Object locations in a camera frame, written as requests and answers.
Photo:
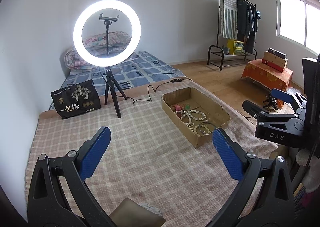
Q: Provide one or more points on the orange cloth covered box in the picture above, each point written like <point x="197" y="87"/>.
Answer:
<point x="267" y="76"/>

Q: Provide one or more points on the left hand in white glove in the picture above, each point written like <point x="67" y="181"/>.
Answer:
<point x="306" y="200"/>

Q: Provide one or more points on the window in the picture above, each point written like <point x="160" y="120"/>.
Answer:
<point x="298" y="21"/>

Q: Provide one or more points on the open cardboard box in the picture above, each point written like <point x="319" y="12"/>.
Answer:
<point x="200" y="113"/>

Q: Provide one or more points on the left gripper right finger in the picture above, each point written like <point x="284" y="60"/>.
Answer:
<point x="243" y="167"/>

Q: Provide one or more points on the yellow box on rack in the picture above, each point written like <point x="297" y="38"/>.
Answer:
<point x="235" y="47"/>

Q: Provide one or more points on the black snack bag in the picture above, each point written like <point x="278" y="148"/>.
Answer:
<point x="76" y="99"/>

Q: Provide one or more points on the small black tripod on floor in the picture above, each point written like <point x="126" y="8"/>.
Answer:
<point x="270" y="102"/>

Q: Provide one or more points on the black tripod stand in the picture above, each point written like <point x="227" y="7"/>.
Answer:
<point x="110" y="88"/>

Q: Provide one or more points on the dark hanging clothes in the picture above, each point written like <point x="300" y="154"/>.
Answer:
<point x="247" y="24"/>

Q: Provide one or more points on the striped hanging towel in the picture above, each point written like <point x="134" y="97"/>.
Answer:
<point x="228" y="19"/>

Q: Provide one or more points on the folded floral quilt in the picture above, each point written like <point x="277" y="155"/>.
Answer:
<point x="96" y="46"/>

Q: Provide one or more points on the blue patterned mattress sheet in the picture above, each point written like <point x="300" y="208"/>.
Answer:
<point x="140" y="69"/>

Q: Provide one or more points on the black phone holder clamp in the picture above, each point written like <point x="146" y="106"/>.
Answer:
<point x="108" y="20"/>

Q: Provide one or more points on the red wrist watch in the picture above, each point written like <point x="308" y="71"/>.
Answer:
<point x="178" y="110"/>

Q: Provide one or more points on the black clothes rack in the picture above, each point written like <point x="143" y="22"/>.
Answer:
<point x="215" y="55"/>

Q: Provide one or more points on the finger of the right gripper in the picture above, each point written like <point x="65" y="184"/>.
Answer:
<point x="261" y="115"/>
<point x="296" y="100"/>

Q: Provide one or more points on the stacked books boxes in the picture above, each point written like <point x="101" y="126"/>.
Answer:
<point x="275" y="59"/>

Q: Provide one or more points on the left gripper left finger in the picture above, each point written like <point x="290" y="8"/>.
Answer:
<point x="80" y="165"/>

